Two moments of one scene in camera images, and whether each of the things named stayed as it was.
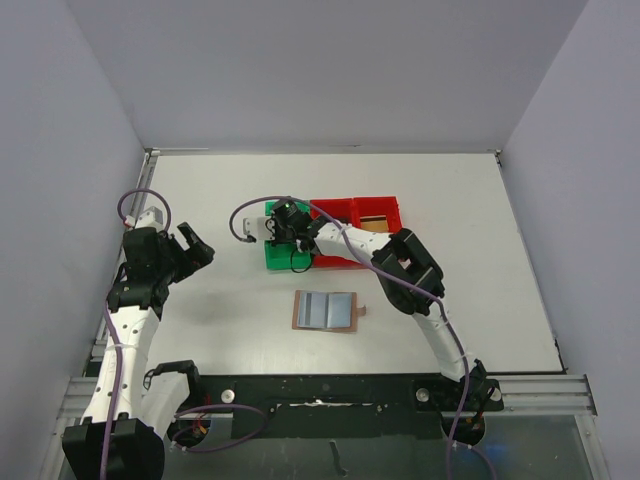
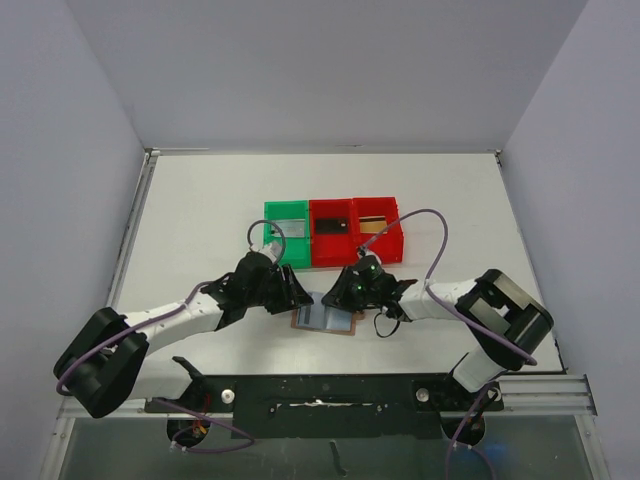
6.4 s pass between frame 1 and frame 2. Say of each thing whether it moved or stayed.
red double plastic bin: stayed
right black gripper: moved
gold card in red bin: stayed
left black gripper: moved
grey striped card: stayed
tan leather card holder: stayed
